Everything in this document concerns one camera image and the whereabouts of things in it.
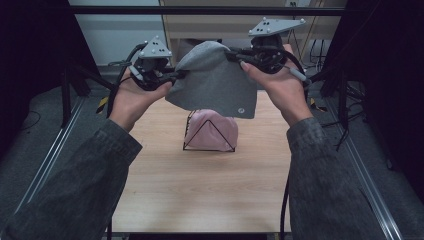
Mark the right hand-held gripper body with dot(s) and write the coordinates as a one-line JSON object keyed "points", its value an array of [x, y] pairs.
{"points": [[270, 53]]}

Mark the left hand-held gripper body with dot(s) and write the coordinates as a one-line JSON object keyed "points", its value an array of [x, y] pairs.
{"points": [[151, 68]]}

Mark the grey beanie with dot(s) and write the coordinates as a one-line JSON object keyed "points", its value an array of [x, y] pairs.
{"points": [[210, 83]]}

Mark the pink beanie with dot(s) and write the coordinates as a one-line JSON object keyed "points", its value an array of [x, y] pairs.
{"points": [[213, 131]]}

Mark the person's left hand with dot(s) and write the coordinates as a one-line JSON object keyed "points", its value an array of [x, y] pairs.
{"points": [[133, 100]]}

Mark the person's right hand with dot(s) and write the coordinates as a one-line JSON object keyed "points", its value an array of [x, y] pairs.
{"points": [[283, 90]]}

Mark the white cabinet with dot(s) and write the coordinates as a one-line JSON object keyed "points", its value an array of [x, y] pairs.
{"points": [[113, 36]]}

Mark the yellow black striped tape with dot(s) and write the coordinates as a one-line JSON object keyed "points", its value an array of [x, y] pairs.
{"points": [[317, 106], [101, 104]]}

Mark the black metal stand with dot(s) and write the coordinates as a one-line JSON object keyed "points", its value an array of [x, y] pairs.
{"points": [[342, 100], [66, 96]]}

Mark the black horizontal frame bar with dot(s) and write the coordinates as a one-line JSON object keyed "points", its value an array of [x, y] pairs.
{"points": [[200, 10]]}

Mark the aluminium floor rail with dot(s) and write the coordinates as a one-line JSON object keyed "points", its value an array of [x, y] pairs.
{"points": [[373, 186], [50, 156]]}

